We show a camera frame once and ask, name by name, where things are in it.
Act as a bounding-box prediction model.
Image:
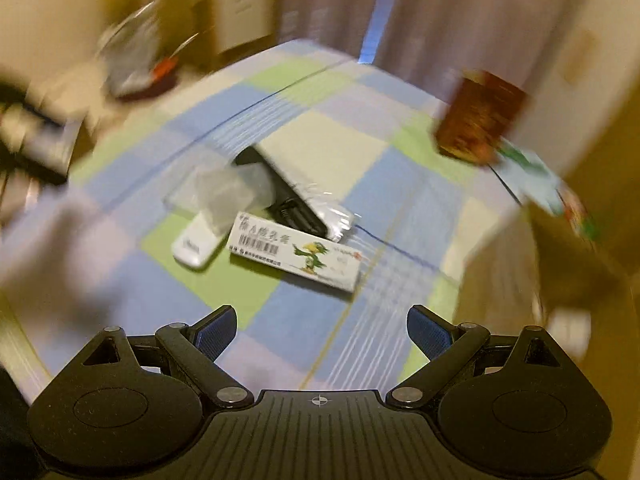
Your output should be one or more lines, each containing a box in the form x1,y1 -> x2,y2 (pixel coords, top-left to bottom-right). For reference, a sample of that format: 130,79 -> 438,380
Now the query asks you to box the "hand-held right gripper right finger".
387,305 -> 567,408

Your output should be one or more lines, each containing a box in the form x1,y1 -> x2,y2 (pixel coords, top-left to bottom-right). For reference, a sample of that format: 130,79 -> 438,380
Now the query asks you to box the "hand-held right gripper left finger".
80,305 -> 255,409

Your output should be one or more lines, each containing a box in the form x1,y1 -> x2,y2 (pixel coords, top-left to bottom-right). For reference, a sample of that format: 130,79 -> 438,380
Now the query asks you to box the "white remote with grey dial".
171,211 -> 232,268

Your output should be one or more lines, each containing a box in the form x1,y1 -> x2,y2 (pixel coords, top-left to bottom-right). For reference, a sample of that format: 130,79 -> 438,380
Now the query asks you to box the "white cartoon medicine box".
226,209 -> 362,294

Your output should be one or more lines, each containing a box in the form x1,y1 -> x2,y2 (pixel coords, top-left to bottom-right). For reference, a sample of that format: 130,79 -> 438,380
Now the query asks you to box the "cardboard box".
459,195 -> 640,346

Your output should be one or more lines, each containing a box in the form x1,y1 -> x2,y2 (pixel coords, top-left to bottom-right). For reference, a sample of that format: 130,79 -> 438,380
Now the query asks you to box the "clear plastic case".
164,166 -> 274,235

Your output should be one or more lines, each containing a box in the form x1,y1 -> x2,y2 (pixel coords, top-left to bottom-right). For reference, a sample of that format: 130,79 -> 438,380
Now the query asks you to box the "crinkled clear plastic bag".
97,2 -> 166,86

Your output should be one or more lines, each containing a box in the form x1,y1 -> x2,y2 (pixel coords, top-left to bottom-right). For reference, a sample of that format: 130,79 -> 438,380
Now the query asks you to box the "cartoon snack bag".
491,139 -> 602,242

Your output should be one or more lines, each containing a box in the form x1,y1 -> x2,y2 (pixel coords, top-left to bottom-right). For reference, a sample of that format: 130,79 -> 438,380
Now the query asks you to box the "red gift box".
434,69 -> 532,165

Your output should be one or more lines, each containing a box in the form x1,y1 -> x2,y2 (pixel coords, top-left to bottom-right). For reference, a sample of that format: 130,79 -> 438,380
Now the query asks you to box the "checked tablecloth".
2,40 -> 541,391

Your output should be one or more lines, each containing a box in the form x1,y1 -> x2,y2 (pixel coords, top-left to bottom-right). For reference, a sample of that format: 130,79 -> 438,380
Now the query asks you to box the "pinkish curtain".
277,0 -> 556,88

